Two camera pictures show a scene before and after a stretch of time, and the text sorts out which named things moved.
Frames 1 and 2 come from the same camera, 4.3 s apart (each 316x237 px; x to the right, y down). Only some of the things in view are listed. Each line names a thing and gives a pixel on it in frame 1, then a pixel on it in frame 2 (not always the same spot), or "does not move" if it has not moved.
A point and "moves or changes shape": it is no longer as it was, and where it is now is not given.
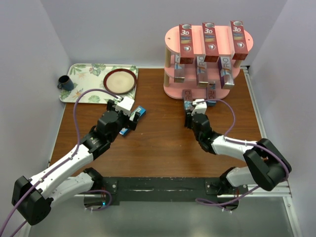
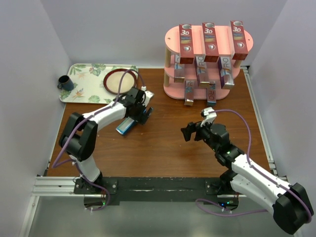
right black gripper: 188,118 to 191,128
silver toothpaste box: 179,72 does not move
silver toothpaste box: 212,94 does not move
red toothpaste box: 186,45 does not move
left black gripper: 129,124 to 140,118
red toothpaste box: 240,47 does not move
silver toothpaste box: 226,80 does not move
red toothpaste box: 211,49 does not move
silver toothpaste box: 187,97 moves or changes shape
